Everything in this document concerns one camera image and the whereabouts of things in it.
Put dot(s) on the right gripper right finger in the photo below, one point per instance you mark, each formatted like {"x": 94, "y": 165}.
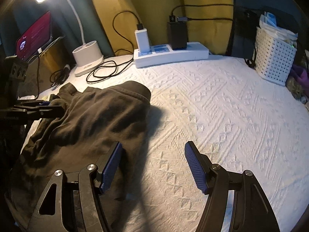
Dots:
{"x": 251, "y": 208}

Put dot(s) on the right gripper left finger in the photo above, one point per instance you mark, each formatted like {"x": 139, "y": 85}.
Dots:
{"x": 65, "y": 194}

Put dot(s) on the dark brown t-shirt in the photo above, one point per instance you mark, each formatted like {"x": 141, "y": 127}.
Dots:
{"x": 93, "y": 120}

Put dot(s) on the brown cardboard box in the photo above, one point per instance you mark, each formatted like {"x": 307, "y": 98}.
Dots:
{"x": 43, "y": 67}

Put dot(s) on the red screen tablet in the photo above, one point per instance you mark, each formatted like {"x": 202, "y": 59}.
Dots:
{"x": 35, "y": 37}

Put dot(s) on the white textured bedspread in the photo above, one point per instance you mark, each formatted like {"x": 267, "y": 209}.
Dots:
{"x": 233, "y": 116}

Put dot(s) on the white charger plug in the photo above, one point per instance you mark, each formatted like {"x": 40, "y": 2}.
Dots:
{"x": 142, "y": 40}

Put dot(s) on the purple plush toy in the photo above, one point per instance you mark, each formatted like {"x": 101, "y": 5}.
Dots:
{"x": 300, "y": 75}

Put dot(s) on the white perforated basket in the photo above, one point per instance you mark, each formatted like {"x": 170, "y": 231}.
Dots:
{"x": 274, "y": 58}

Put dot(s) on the white power strip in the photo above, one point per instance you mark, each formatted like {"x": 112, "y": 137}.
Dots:
{"x": 164, "y": 54}

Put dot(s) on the black power adapter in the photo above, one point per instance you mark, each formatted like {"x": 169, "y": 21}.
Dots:
{"x": 177, "y": 35}

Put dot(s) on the yellow curtain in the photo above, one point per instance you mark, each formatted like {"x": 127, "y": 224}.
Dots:
{"x": 211, "y": 21}

